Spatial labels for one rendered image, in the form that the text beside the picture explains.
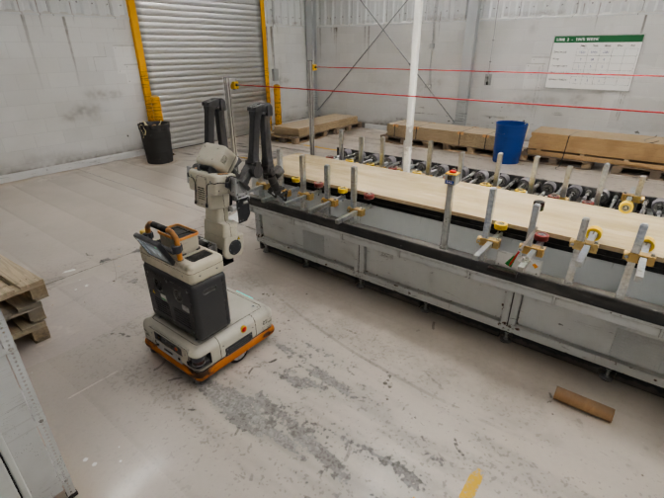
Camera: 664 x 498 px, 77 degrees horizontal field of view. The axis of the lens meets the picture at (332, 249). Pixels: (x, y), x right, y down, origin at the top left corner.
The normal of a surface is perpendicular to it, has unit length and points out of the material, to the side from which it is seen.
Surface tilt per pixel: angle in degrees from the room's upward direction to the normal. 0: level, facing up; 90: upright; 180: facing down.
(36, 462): 90
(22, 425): 90
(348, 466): 0
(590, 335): 90
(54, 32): 90
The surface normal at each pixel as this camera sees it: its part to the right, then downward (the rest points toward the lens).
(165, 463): 0.00, -0.90
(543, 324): -0.62, 0.33
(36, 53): 0.79, 0.26
